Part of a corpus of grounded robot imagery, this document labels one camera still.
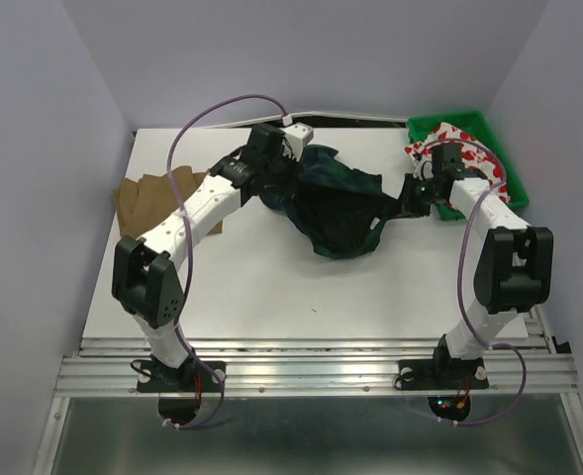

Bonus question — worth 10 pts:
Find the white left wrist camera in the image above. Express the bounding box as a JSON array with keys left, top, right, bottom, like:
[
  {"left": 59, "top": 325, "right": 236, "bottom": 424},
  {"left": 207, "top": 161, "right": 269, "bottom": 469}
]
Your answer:
[{"left": 282, "top": 123, "right": 314, "bottom": 161}]

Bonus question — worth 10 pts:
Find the green plastic tray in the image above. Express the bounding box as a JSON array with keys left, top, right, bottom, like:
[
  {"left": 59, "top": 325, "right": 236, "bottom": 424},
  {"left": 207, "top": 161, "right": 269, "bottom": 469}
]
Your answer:
[{"left": 405, "top": 111, "right": 530, "bottom": 212}]

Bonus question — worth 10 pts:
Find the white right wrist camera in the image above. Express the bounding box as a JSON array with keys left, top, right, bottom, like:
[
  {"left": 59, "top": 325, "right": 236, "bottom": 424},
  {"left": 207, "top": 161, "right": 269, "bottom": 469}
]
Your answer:
[{"left": 413, "top": 153, "right": 434, "bottom": 180}]

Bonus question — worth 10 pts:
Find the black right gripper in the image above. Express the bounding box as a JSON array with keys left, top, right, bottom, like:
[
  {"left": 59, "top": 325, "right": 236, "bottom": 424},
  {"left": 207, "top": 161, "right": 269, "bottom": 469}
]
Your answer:
[{"left": 388, "top": 172, "right": 444, "bottom": 219}]

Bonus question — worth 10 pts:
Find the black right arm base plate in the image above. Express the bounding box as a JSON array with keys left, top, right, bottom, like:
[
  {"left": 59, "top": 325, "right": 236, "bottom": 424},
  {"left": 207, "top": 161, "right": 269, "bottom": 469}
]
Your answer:
[{"left": 394, "top": 358, "right": 489, "bottom": 392}]

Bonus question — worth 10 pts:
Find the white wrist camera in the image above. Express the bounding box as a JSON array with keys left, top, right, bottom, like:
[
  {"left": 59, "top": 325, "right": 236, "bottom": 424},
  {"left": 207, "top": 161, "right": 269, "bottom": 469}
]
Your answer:
[
  {"left": 282, "top": 123, "right": 314, "bottom": 161},
  {"left": 413, "top": 153, "right": 434, "bottom": 180}
]

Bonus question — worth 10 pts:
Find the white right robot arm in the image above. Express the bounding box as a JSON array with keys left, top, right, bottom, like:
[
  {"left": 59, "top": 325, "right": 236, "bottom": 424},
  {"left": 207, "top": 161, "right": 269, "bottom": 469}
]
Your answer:
[{"left": 397, "top": 140, "right": 554, "bottom": 390}]

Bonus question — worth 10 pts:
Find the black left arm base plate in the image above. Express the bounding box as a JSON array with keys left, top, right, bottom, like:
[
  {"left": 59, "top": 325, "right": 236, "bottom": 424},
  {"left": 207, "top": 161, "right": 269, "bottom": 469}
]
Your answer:
[{"left": 130, "top": 358, "right": 221, "bottom": 394}]

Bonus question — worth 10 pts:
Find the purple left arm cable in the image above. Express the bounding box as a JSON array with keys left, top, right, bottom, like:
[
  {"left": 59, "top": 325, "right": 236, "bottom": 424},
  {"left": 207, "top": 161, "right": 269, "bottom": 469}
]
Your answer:
[{"left": 161, "top": 93, "right": 294, "bottom": 430}]

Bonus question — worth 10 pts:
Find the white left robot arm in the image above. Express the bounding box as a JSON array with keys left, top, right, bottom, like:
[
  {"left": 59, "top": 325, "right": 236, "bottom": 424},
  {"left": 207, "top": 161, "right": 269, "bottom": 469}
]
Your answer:
[{"left": 111, "top": 123, "right": 314, "bottom": 390}]

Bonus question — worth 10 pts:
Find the folded tan skirt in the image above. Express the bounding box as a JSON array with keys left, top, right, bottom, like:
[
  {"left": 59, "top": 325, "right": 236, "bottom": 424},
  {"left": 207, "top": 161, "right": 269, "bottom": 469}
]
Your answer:
[{"left": 112, "top": 165, "right": 207, "bottom": 238}]

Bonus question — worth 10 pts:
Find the aluminium rail frame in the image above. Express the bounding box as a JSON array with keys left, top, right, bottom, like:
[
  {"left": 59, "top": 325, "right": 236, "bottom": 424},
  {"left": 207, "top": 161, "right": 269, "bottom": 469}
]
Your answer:
[{"left": 33, "top": 311, "right": 583, "bottom": 474}]

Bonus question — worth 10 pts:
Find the dark green plaid skirt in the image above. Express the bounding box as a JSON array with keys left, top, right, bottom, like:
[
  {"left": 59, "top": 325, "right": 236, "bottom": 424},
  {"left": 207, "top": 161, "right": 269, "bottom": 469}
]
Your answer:
[{"left": 260, "top": 144, "right": 402, "bottom": 259}]

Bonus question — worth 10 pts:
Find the red floral white skirt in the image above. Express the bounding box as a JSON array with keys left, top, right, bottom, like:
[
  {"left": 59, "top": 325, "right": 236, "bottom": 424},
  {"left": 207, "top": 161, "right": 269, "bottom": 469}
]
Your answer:
[{"left": 431, "top": 140, "right": 507, "bottom": 210}]

